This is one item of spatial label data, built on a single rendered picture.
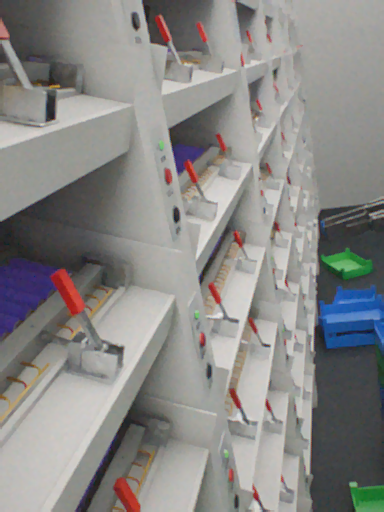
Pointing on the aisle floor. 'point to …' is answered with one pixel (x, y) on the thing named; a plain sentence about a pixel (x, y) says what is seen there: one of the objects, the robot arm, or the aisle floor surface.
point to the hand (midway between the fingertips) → (345, 225)
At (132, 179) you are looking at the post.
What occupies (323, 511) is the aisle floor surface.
